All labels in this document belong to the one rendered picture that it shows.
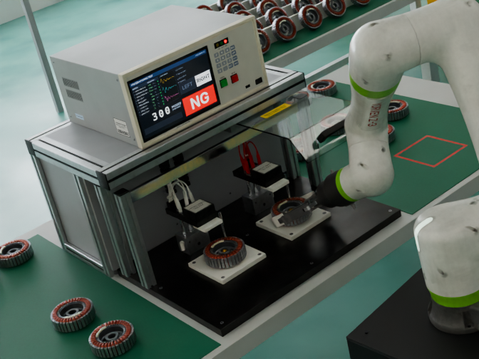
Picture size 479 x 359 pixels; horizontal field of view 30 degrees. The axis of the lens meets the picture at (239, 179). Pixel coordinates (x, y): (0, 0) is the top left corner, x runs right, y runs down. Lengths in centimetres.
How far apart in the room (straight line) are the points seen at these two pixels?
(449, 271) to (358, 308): 163
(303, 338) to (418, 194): 97
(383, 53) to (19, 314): 124
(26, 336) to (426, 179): 120
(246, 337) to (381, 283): 147
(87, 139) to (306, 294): 73
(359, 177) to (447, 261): 45
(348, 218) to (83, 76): 81
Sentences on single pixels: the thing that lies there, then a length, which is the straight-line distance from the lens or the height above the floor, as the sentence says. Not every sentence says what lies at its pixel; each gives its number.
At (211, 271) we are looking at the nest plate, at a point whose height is 78.
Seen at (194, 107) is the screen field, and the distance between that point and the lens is 236.
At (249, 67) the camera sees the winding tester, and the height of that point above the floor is 119.
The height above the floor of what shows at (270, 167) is 92.
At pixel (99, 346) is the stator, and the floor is 78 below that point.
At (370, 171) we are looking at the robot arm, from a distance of 217.
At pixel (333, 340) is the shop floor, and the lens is 330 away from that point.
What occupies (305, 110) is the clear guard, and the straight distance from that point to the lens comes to 242.
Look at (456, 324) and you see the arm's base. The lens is 190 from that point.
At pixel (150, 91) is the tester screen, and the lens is 227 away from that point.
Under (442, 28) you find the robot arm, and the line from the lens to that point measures 184.
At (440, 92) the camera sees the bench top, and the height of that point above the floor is 75.
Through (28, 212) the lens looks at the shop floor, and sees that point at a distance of 484.
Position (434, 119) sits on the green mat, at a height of 75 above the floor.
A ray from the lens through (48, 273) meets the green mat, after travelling 263.
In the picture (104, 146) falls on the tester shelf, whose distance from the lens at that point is 237.
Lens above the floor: 200
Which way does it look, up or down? 26 degrees down
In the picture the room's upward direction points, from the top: 13 degrees counter-clockwise
